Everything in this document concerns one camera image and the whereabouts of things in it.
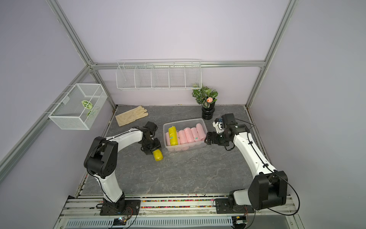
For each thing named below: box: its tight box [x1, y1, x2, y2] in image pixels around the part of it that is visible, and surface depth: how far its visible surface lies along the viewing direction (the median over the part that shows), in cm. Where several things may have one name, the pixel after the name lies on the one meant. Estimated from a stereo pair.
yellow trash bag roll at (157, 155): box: [152, 148, 164, 162], surface depth 91 cm
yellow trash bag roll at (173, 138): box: [168, 125, 179, 146], surface depth 95 cm
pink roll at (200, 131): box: [195, 123, 207, 141], surface depth 101 cm
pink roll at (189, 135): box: [183, 127, 195, 144], surface depth 99 cm
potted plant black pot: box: [191, 84, 219, 121], surface depth 96 cm
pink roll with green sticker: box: [178, 129, 189, 145], surface depth 98 cm
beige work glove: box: [114, 105, 149, 127], surface depth 118 cm
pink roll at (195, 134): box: [190, 126, 201, 142], surface depth 100 cm
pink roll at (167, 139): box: [165, 132, 171, 147], surface depth 96 cm
